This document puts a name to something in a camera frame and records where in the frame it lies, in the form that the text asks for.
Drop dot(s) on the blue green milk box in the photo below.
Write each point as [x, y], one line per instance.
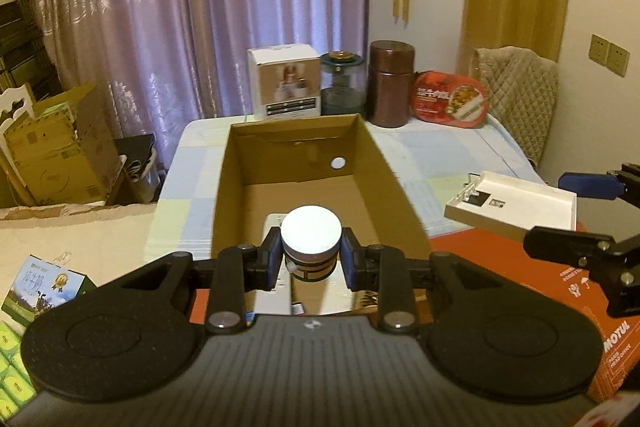
[35, 287]

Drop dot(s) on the dark storage bin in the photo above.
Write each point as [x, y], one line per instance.
[135, 167]

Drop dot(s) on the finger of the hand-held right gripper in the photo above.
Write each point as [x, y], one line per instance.
[587, 185]
[560, 245]

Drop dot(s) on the light checked tablecloth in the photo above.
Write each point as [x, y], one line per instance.
[195, 167]

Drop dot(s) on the group of green drink cartons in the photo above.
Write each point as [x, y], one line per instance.
[12, 372]

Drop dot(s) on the white product box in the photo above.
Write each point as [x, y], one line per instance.
[280, 67]

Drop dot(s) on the brown cylindrical canister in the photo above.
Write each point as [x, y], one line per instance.
[390, 82]

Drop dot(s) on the dark slatted wooden rack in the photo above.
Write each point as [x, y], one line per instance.
[20, 37]

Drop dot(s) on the glass jar with dark contents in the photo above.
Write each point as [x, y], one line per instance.
[345, 82]

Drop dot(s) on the orange printed carton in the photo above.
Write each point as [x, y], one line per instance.
[550, 299]

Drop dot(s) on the brass wall switch plate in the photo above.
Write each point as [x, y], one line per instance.
[619, 59]
[598, 48]

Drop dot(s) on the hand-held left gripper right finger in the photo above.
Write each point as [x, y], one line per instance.
[348, 258]

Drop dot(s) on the beige sheet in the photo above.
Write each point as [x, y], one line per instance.
[75, 247]

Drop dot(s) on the purple curtain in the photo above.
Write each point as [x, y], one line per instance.
[175, 7]

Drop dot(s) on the long brown cardboard box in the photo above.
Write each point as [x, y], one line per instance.
[382, 187]

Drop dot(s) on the white carved wooden chair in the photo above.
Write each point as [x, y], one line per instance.
[15, 99]

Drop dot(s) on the beige quilted chair cover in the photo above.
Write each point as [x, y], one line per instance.
[520, 97]

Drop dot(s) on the open green-printed cardboard carton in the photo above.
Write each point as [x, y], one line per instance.
[55, 157]

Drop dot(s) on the small white-lid jar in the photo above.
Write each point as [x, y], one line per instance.
[310, 232]

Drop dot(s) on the white tray box lid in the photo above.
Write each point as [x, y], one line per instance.
[525, 203]

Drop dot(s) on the red instant meal bowl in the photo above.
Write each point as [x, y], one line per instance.
[435, 103]

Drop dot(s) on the leopard print hair claw clip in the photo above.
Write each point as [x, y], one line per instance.
[369, 298]

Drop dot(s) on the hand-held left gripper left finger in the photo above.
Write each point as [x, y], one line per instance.
[273, 258]

